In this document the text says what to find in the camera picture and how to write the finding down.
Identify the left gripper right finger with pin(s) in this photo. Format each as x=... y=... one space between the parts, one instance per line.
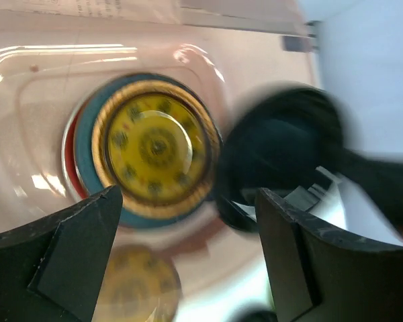
x=320 y=272

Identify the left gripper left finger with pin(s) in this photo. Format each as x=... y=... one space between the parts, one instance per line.
x=52 y=269

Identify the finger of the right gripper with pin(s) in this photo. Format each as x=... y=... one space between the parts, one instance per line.
x=381 y=180

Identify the black glossy plate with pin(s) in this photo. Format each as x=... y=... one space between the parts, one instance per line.
x=279 y=144
x=257 y=316

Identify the dark blue floral plate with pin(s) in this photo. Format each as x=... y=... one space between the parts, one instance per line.
x=82 y=145

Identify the red and teal plate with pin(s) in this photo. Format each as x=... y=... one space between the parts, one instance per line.
x=73 y=185

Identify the yellow patterned plate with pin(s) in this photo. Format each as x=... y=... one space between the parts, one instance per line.
x=138 y=285
x=158 y=143

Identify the black label sticker right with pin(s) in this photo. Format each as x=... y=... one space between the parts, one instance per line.
x=296 y=44

